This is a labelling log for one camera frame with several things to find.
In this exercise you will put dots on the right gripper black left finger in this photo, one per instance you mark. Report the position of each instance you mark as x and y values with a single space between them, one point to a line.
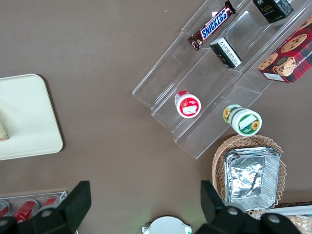
61 219

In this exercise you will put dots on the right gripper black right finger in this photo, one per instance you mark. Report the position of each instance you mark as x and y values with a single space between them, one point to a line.
226 221

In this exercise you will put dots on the triangle sandwich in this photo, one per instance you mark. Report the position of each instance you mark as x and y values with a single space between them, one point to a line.
3 132

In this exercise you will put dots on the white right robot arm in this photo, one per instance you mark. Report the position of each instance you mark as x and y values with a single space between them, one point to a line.
165 225

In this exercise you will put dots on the light tan wicker basket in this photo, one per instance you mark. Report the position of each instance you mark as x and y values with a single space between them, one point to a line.
243 141

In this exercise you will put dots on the beige rectangular tray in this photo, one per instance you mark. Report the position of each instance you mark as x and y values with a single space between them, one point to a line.
26 117

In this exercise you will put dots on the red cola bottle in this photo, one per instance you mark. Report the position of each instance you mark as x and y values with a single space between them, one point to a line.
25 209
4 208
50 202

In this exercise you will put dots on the clear acrylic bottle rack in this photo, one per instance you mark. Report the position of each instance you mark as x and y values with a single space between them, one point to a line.
31 195

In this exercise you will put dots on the stack of foil trays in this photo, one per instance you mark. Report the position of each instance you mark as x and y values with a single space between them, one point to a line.
251 178

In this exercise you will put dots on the white snack bin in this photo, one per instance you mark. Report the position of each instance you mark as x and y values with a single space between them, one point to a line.
292 209

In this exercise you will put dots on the clear cracker pack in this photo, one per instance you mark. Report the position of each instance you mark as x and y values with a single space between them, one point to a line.
302 223

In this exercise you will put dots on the green lid cup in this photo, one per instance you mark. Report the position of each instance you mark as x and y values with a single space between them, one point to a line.
246 122

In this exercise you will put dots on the red lid cup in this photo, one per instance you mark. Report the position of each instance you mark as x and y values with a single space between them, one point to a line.
188 106

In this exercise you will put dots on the clear acrylic stepped shelf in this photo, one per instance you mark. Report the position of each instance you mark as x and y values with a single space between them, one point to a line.
207 80

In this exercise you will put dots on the small black carton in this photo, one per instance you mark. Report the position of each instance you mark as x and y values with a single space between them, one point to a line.
273 9
226 52

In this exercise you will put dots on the red tartan cookie box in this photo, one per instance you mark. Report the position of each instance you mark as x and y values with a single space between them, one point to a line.
290 56

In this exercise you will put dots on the Snickers chocolate bar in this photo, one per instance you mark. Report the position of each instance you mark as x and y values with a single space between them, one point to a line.
213 25

